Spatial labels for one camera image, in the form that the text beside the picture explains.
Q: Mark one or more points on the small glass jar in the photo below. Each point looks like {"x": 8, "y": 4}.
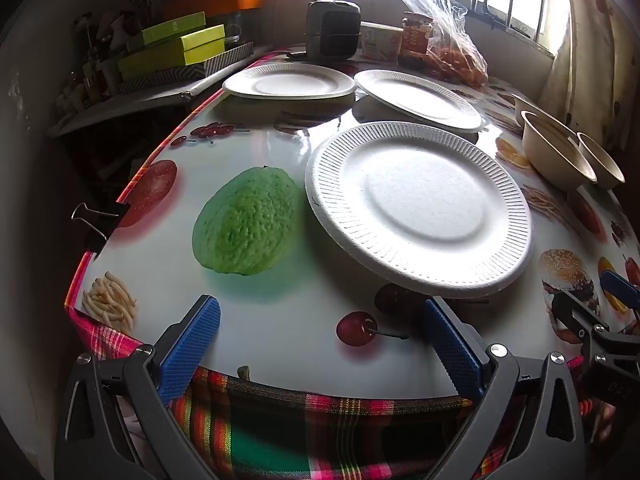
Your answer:
{"x": 233, "y": 35}

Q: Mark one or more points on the beige paper bowl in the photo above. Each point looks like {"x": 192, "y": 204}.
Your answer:
{"x": 525, "y": 102}
{"x": 555, "y": 160}
{"x": 607, "y": 170}

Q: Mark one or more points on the flat green box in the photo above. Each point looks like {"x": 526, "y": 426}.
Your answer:
{"x": 165, "y": 30}

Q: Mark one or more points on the grey portable fan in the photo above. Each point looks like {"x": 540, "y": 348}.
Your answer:
{"x": 332, "y": 25}

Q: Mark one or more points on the row of small bottles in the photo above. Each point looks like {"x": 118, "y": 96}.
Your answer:
{"x": 90, "y": 75}

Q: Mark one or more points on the lime green box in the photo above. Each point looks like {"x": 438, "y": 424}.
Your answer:
{"x": 170, "y": 52}

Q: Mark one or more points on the heart printed curtain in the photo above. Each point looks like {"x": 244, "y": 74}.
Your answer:
{"x": 585, "y": 35}

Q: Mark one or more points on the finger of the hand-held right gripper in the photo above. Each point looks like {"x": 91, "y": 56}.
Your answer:
{"x": 575, "y": 315}
{"x": 620, "y": 287}

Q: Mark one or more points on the pile of small oranges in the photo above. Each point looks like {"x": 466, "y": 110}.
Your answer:
{"x": 460, "y": 67}

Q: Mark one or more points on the grey zigzag patterned box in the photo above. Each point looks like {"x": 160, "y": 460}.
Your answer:
{"x": 220, "y": 62}

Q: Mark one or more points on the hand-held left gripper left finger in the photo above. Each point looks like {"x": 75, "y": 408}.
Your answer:
{"x": 192, "y": 345}

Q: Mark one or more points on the white shelf board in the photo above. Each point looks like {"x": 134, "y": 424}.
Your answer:
{"x": 130, "y": 105}

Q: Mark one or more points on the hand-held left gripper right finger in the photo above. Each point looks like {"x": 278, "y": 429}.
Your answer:
{"x": 452, "y": 347}

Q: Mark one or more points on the glass jar with red label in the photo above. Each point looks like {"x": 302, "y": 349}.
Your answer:
{"x": 415, "y": 37}

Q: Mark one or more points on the black window latch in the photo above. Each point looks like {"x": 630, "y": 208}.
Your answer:
{"x": 487, "y": 7}

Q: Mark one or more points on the white round tub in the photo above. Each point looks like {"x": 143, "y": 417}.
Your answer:
{"x": 380, "y": 40}

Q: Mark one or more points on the black binder clip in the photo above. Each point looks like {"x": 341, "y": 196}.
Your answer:
{"x": 102, "y": 220}

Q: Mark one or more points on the orange box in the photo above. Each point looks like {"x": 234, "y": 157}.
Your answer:
{"x": 220, "y": 2}

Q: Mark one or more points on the white paper plate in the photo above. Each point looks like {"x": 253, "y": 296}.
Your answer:
{"x": 415, "y": 95}
{"x": 290, "y": 81}
{"x": 425, "y": 205}

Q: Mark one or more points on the fruit printed tablecloth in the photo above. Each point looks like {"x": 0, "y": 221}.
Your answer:
{"x": 300, "y": 310}

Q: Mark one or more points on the clear plastic bag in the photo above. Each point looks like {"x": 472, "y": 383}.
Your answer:
{"x": 440, "y": 10}

